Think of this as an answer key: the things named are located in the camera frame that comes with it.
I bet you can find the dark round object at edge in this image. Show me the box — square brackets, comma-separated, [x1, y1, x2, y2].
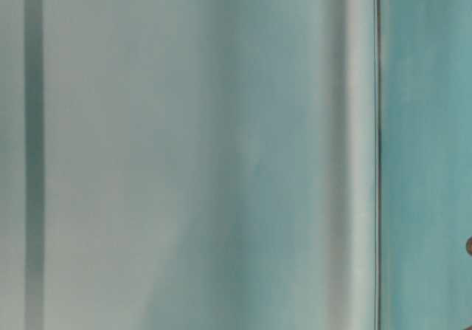
[466, 237, 472, 255]

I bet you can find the thin dark vertical cable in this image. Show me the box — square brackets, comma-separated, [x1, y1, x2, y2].
[372, 0, 382, 330]

